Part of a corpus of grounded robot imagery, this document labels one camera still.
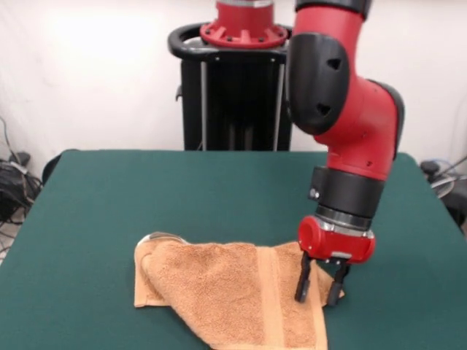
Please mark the grey wheeled stand base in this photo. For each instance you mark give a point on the grey wheeled stand base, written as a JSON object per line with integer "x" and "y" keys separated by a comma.
{"x": 443, "y": 189}

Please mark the dark green table cloth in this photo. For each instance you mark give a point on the dark green table cloth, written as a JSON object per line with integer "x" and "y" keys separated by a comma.
{"x": 73, "y": 218}

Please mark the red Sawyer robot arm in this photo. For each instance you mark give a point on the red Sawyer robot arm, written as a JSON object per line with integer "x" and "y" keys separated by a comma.
{"x": 365, "y": 120}

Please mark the tan terry towel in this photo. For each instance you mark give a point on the tan terry towel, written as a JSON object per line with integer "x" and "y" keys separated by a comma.
{"x": 219, "y": 284}

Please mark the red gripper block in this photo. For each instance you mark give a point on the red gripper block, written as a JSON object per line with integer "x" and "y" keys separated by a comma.
{"x": 339, "y": 246}

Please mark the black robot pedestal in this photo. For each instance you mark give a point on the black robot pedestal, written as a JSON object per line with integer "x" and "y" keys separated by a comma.
{"x": 237, "y": 109}

